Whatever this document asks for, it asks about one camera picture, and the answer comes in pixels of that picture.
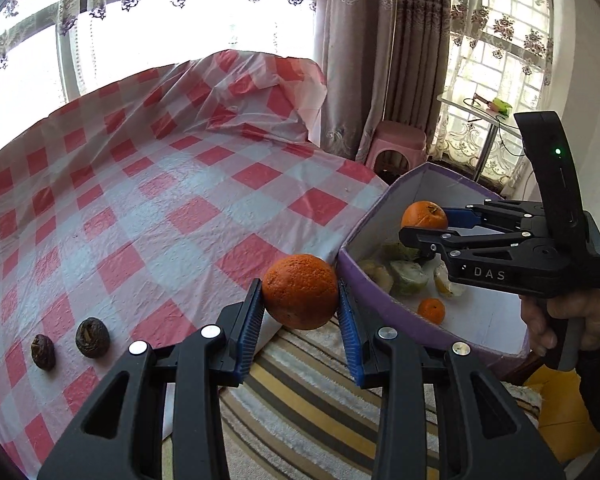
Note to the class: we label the purple cardboard box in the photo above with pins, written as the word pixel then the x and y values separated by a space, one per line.
pixel 480 320

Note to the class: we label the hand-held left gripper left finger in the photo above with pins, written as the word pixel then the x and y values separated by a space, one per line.
pixel 247 330

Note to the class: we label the plastic-wrapped half melon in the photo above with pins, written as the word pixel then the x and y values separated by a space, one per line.
pixel 380 275

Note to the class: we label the green item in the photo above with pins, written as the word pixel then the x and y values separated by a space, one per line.
pixel 500 106

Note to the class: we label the round dark wrinkled fruit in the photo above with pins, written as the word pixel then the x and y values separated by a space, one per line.
pixel 92 337

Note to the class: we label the pink plastic stool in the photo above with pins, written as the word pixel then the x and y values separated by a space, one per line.
pixel 397 135

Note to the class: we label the plastic-wrapped yellow fruit piece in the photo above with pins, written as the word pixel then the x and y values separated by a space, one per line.
pixel 445 282

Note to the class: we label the large plastic-wrapped green melon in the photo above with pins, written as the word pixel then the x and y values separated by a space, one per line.
pixel 410 275

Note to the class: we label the striped blanket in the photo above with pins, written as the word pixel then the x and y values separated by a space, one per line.
pixel 305 410

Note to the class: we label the embroidered lace curtain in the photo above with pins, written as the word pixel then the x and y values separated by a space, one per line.
pixel 505 35

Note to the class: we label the pink and brown thick curtain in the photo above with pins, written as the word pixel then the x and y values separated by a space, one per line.
pixel 370 60

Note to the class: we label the glass side table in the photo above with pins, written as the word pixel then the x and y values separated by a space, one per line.
pixel 475 110

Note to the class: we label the yellow cushion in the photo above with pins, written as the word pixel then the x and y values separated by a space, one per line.
pixel 565 410

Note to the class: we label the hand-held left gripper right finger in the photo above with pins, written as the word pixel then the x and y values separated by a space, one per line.
pixel 352 340

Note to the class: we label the small tangerine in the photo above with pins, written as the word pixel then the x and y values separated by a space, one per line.
pixel 431 310

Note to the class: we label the plastic-wrapped green apple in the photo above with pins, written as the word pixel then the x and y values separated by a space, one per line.
pixel 394 251

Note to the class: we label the red checked plastic tablecloth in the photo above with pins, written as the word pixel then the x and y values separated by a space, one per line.
pixel 155 210

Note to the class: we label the orange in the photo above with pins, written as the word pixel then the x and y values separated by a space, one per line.
pixel 422 217
pixel 300 292

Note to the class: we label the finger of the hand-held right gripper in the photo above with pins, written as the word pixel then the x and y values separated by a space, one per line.
pixel 480 260
pixel 495 215

